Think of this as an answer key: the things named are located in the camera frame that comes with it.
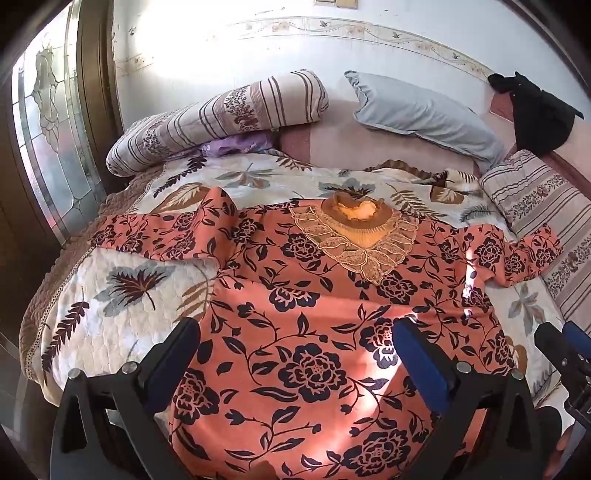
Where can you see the striped floral bolster pillow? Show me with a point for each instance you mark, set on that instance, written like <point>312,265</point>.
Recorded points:
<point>207,115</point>

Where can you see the brown wooden door frame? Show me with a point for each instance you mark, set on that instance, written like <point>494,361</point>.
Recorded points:
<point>94,92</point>

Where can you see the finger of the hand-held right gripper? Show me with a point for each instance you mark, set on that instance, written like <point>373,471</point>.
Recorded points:
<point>551,344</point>
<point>579,337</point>

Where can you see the orange floral blouse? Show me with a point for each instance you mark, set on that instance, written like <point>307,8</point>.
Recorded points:
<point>300,332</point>

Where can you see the purple cloth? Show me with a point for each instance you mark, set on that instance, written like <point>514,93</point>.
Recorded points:
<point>231,145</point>

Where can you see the grey pillow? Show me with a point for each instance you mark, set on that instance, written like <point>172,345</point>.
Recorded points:
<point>425,115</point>

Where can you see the stained glass door panel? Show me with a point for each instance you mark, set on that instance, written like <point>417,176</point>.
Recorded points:
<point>55,138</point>

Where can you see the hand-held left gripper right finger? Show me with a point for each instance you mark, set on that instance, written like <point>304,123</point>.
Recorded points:
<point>418,364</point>

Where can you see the black cloth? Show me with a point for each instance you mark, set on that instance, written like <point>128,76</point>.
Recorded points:
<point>540,115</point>

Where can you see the leaf-printed quilt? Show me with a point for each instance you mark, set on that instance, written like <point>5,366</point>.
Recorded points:
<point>124,332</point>

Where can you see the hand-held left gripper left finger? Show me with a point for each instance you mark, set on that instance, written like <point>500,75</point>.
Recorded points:
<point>178,350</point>

